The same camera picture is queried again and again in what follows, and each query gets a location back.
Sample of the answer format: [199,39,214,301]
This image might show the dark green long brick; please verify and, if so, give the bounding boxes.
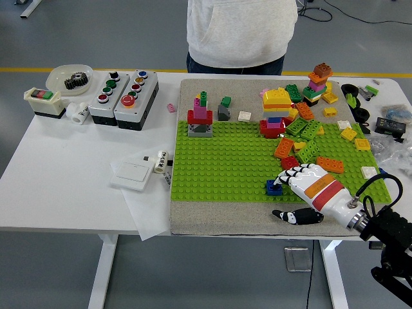
[285,84,304,104]

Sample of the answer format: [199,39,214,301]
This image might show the white wall switch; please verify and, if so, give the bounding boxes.
[109,160,155,192]

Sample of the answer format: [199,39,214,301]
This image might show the grey metal frame foot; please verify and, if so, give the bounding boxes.
[19,0,42,19]

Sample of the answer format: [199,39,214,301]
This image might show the small white pipe fitting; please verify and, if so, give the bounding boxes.
[143,149,173,174]

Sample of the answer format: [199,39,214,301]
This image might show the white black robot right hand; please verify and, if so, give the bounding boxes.
[272,162,361,228]

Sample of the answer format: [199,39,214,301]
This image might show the brick tower with brown top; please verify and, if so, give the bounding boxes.
[302,63,334,108]

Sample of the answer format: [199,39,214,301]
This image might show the grey four-button control box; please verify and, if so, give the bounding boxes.
[88,71,131,127]

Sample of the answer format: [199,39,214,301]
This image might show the beige red-green switch box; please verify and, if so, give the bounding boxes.
[24,87,67,120]

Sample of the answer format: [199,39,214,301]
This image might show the brick tower with magenta middle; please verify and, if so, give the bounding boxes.
[186,91,214,138]

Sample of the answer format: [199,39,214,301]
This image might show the plastic bag with blue parts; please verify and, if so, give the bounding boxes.
[379,104,412,122]

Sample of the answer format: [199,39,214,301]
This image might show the grey slope brick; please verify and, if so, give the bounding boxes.
[217,105,232,122]

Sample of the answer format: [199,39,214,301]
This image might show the thin black floor cable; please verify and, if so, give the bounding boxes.
[305,239,315,309]

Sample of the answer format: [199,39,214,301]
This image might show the red square brick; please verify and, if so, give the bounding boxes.
[280,156,300,170]

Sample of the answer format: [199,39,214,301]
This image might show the grey emergency-stop control box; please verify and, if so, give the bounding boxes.
[114,70,160,132]

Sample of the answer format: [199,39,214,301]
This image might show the metal floor socket plate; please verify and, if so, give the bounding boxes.
[283,247,313,273]

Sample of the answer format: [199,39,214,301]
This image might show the grey-brown mat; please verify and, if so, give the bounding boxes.
[169,79,402,238]

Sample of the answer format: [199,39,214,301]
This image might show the lime green long brick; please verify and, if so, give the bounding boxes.
[295,140,321,164]
[299,120,324,142]

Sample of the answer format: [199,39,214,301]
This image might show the orange long brick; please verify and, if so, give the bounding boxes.
[274,137,294,159]
[295,102,315,122]
[315,156,344,174]

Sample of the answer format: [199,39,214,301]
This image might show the blue square brick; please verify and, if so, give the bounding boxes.
[265,179,284,196]

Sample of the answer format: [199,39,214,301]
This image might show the white pipe tee fitting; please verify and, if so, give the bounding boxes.
[66,102,91,125]

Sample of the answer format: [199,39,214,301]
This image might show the brick tower with yellow top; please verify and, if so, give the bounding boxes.
[259,87,294,140]

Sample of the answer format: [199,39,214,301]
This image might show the translucent paper sheet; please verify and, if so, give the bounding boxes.
[109,157,171,241]

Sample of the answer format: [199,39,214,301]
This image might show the person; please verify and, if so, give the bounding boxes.
[185,0,299,75]

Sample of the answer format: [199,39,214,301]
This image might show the white plastic bowl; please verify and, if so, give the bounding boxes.
[45,64,94,97]

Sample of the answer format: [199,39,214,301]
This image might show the black toy tyre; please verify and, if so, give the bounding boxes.
[340,83,360,97]
[353,108,371,123]

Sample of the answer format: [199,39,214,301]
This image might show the long black floor cable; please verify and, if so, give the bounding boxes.
[323,0,412,25]

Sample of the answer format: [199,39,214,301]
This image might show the clear plastic bags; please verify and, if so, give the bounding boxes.
[365,128,412,174]

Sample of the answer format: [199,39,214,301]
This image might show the white table leg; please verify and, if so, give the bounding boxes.
[87,234,119,309]
[318,239,350,309]

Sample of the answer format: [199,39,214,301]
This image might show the green studded baseplate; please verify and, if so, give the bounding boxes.
[169,120,393,205]

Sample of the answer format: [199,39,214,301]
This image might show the black digital meter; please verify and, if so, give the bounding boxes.
[373,117,407,136]

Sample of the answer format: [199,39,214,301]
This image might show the black looped floor cable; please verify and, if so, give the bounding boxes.
[297,5,333,23]

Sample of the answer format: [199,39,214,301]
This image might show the black metal gear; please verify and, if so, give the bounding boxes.
[64,72,89,90]

